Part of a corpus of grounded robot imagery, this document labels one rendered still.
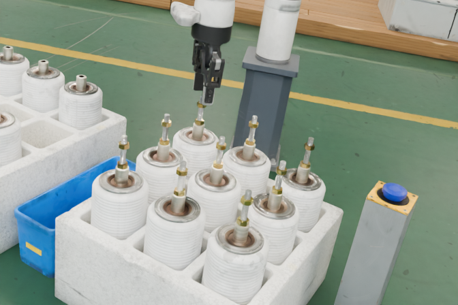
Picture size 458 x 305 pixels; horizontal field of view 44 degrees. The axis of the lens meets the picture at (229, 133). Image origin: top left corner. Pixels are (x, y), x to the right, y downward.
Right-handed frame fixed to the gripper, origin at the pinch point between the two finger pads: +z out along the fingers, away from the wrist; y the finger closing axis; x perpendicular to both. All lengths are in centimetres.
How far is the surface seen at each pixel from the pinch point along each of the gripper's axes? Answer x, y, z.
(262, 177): -10.1, -13.0, 12.2
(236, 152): -6.1, -7.2, 9.9
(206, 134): -2.0, 0.5, 10.0
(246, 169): -6.5, -12.8, 10.5
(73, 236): 25.3, -18.7, 19.1
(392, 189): -23.5, -33.5, 2.2
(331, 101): -73, 73, 35
